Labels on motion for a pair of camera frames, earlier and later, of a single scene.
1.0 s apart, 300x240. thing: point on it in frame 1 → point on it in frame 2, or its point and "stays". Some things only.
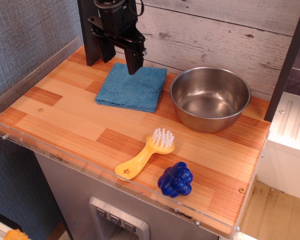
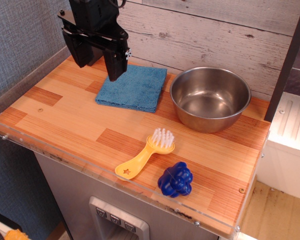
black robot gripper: x=117 y=25 → x=95 y=17
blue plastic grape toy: x=176 y=180 stays
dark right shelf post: x=290 y=61 stays
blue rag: x=141 y=91 stays
